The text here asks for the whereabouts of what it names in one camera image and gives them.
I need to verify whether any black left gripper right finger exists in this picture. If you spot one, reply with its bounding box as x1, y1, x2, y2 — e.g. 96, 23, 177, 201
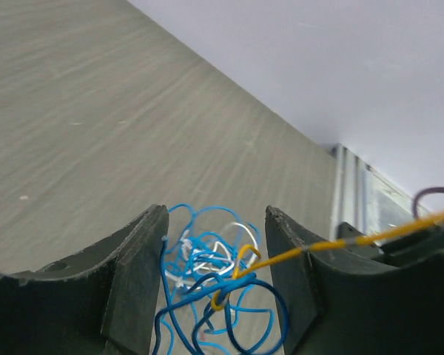
265, 206, 444, 354

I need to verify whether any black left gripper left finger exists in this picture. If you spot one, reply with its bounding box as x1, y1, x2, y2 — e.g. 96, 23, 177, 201
0, 205, 169, 354

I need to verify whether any yellow cable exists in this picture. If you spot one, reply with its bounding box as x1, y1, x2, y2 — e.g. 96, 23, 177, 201
210, 207, 444, 311

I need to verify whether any white cable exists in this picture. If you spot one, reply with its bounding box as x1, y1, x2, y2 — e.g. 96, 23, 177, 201
164, 221, 260, 293

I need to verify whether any blue cable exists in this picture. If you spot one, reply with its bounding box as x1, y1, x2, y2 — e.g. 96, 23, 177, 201
151, 203, 290, 355

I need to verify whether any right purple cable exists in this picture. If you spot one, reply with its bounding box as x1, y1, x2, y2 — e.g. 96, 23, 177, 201
411, 186, 444, 219

